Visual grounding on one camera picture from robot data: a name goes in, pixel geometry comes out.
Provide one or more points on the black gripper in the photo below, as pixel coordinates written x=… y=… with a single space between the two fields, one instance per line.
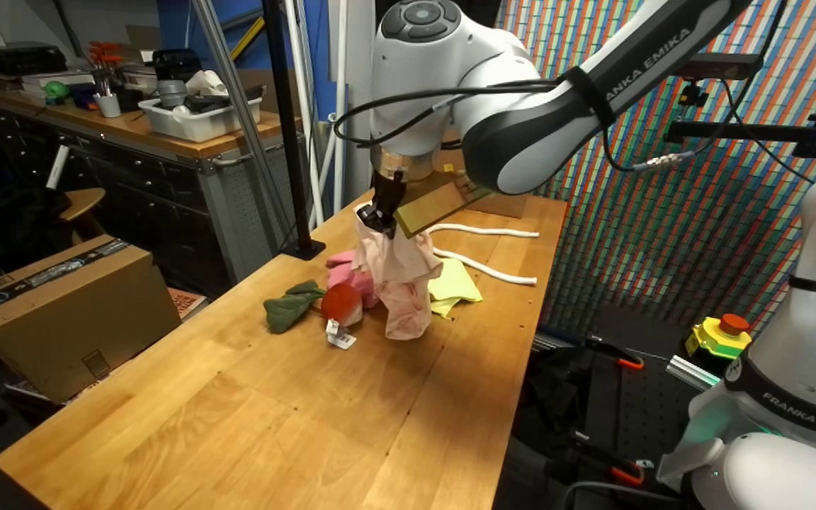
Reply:
x=385 y=196

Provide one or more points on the light pink garment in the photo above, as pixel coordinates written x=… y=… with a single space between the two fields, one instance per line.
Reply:
x=401 y=271

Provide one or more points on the red radish plush toy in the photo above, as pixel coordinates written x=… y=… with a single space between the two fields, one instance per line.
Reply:
x=337 y=305

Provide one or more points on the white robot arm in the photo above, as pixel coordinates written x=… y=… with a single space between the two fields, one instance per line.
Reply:
x=433 y=66

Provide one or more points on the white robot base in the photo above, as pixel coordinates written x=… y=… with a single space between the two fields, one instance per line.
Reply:
x=752 y=437

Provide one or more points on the bright pink cloth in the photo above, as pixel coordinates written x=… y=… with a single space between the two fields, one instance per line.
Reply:
x=347 y=268

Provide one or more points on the black vertical pole stand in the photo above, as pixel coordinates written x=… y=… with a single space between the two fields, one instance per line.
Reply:
x=304 y=244

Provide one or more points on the yellow cloth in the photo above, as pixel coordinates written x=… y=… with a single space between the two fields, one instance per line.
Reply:
x=450 y=288

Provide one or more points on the wooden workbench with drawers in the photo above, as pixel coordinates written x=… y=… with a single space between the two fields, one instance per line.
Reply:
x=204 y=212

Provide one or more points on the white plastic tray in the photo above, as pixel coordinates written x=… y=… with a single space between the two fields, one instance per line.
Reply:
x=187 y=127

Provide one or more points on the cardboard box on floor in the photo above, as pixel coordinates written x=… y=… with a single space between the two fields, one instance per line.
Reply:
x=70 y=318

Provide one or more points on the emergency stop button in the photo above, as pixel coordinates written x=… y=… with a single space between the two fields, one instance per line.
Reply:
x=726 y=336

